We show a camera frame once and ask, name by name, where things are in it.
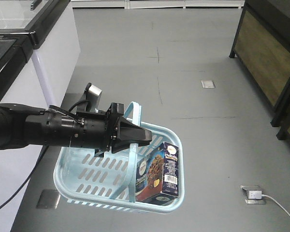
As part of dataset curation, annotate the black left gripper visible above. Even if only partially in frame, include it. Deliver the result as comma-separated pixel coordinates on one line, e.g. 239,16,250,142
76,102,152,157

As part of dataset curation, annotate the dark blue cookie box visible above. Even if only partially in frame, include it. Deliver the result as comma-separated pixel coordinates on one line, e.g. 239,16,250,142
135,142,179,205

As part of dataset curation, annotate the light blue plastic basket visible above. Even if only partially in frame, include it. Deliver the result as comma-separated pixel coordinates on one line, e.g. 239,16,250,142
53,102,185,214

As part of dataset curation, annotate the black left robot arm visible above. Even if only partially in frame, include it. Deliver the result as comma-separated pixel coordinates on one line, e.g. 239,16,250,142
0,103,152,158

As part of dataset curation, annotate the steel floor socket middle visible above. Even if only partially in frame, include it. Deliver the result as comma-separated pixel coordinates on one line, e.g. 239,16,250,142
201,80,216,88

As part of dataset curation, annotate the steel floor socket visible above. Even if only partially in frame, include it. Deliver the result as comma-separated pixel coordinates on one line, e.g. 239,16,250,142
36,189,60,209
201,80,216,88

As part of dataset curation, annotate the steel floor socket left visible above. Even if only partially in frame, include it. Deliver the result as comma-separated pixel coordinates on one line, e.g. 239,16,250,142
36,189,60,209

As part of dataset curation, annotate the white chest freezer near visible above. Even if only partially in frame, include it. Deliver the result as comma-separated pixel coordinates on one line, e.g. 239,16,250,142
0,35,47,232

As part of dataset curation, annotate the white chest freezer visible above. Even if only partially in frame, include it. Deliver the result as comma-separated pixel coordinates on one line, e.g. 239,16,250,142
0,0,80,106
0,35,47,232

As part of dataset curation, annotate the open floor socket right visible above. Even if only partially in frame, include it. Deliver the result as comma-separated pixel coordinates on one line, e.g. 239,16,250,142
240,185,266,205

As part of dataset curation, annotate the white chest freezer far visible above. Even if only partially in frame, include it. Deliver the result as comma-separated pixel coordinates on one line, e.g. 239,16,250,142
0,0,80,106

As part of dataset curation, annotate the white supermarket shelving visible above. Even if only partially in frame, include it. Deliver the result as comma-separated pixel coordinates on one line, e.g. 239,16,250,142
71,0,245,9

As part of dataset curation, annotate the white power adapter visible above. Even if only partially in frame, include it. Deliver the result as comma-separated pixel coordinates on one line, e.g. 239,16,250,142
247,190,262,200

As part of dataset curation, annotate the black wooden display stand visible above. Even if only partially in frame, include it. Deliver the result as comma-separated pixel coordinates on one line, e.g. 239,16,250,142
229,0,290,143

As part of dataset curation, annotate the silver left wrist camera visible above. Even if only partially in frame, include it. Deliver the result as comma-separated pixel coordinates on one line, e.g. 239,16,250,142
82,83,102,112

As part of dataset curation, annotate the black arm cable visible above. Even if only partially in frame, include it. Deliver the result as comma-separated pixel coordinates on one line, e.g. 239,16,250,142
0,145,49,217

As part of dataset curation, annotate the white power cable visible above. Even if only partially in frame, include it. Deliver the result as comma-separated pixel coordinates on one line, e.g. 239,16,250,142
261,194,290,227

